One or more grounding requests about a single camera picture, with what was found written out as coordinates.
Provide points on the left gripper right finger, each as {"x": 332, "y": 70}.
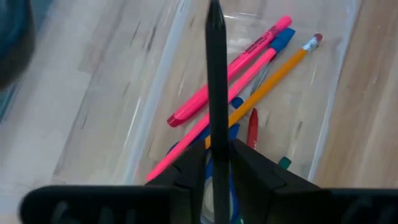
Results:
{"x": 258, "y": 177}

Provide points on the clear plastic supply box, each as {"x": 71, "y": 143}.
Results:
{"x": 295, "y": 130}

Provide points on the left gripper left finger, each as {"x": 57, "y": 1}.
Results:
{"x": 189, "y": 174}

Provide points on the pink highlighter with print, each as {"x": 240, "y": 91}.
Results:
{"x": 248, "y": 53}

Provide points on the blue capped pen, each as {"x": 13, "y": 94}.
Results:
{"x": 282, "y": 40}

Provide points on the slim pink highlighter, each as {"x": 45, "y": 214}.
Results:
{"x": 180, "y": 149}

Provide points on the red pen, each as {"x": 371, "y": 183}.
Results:
{"x": 252, "y": 130}

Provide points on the dark green pen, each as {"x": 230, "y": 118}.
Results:
{"x": 284, "y": 163}

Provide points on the long matte black pen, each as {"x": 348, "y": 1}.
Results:
{"x": 217, "y": 77}

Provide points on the orange pencil with eraser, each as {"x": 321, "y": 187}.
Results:
{"x": 273, "y": 79}

